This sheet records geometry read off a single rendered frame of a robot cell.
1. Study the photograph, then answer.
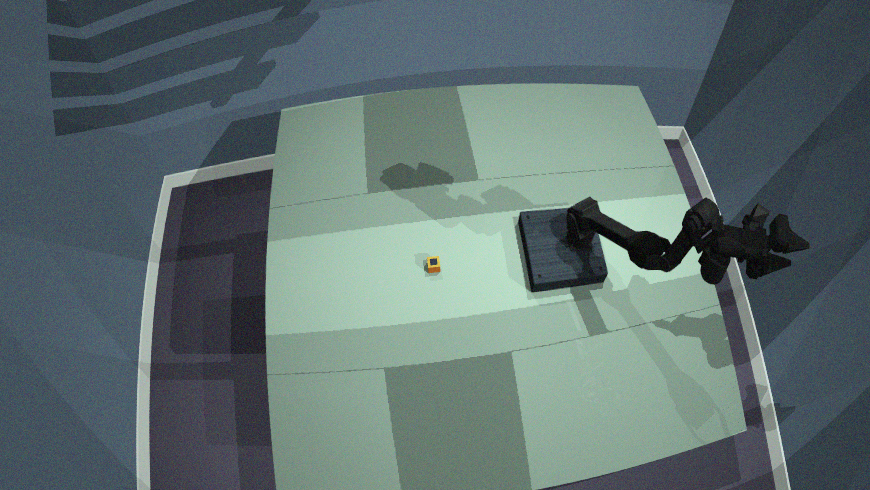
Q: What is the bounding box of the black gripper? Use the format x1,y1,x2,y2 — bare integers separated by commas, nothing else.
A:
735,214,809,279

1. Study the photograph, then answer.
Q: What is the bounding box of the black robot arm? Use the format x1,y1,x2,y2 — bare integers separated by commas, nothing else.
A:
566,197,770,284

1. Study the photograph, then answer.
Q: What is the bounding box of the orange cube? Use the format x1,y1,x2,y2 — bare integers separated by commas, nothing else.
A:
427,256,440,273

